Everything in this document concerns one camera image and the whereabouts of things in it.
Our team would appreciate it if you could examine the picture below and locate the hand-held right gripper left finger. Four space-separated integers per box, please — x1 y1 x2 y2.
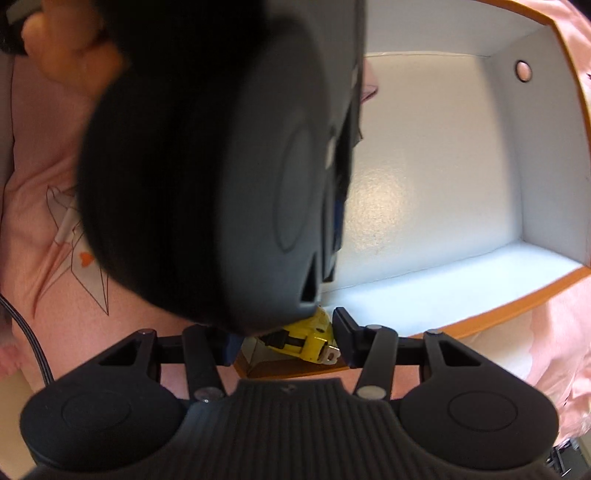
55 324 242 401

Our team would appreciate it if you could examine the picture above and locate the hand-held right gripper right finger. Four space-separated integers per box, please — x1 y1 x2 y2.
332 306 509 400

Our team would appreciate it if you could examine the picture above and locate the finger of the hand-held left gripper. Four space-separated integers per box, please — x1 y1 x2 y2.
320 62 365 283

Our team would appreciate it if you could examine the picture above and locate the yellow tape measure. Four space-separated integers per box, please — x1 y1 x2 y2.
259 307 342 367

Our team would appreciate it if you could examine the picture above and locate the orange cardboard box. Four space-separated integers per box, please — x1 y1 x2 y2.
233 0 591 379

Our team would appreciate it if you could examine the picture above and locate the person's left hand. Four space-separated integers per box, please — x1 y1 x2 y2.
21 0 127 100

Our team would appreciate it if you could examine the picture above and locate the pink printed blanket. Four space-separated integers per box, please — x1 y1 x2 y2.
0 0 591 480

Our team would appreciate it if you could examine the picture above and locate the black cable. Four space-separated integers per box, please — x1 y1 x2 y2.
0 293 56 384

